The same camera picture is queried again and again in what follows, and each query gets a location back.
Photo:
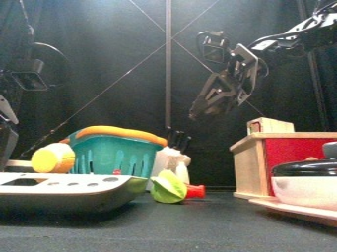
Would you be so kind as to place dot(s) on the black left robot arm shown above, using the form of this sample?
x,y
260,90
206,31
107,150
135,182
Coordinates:
x,y
15,36

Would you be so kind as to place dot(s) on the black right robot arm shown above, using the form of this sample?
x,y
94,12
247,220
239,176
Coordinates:
x,y
306,34

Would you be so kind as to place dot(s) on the yellow toy corn piece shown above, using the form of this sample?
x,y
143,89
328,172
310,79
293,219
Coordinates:
x,y
54,158

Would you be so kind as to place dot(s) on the small wooden box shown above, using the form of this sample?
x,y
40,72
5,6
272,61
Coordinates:
x,y
269,125

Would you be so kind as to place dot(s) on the grey toy tray with holes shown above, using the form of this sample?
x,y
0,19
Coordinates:
x,y
66,192

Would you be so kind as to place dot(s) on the wooden toy stove red front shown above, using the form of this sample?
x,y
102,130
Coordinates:
x,y
250,164

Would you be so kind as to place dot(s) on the white knife block black knives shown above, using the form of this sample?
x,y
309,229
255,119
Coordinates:
x,y
169,160

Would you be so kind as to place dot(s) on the teal basket with orange rim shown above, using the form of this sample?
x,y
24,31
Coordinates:
x,y
115,154

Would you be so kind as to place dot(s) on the black pot lid grey knob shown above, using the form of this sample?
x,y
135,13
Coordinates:
x,y
306,167

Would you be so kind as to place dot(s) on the red toy cup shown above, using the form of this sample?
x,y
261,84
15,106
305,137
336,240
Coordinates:
x,y
195,191

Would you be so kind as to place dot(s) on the green toy lime half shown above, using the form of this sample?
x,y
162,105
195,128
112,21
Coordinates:
x,y
169,188

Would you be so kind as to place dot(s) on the white toy pot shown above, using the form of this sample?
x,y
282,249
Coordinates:
x,y
302,192

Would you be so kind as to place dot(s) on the wooden board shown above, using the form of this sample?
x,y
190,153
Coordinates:
x,y
298,210

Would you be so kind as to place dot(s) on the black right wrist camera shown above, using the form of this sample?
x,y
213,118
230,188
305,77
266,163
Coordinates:
x,y
214,49

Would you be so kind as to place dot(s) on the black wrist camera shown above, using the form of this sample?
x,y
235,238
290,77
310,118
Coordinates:
x,y
28,78
214,49

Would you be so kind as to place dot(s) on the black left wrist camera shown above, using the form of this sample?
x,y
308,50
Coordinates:
x,y
28,78

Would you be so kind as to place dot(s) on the vertical metal frame pole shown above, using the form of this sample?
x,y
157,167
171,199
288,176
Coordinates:
x,y
167,65

